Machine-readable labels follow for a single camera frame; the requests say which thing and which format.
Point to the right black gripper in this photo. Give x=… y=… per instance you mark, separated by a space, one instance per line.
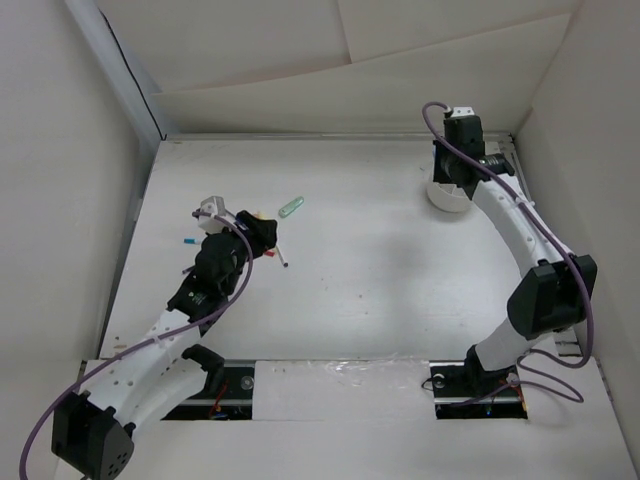
x=439 y=174

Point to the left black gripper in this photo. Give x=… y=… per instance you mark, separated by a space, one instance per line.
x=260 y=230

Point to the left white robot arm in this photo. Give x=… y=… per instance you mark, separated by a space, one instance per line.
x=95 y=425

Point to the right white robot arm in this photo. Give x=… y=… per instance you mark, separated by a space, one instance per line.
x=556 y=285

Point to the purple capped white pen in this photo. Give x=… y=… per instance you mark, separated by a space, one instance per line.
x=281 y=256

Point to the white round divided container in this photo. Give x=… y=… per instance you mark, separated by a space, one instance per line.
x=447 y=197

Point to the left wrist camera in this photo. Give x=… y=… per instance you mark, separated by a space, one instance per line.
x=208 y=213

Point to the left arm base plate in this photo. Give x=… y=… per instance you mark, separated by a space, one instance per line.
x=232 y=401

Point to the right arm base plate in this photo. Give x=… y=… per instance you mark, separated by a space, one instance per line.
x=458 y=396

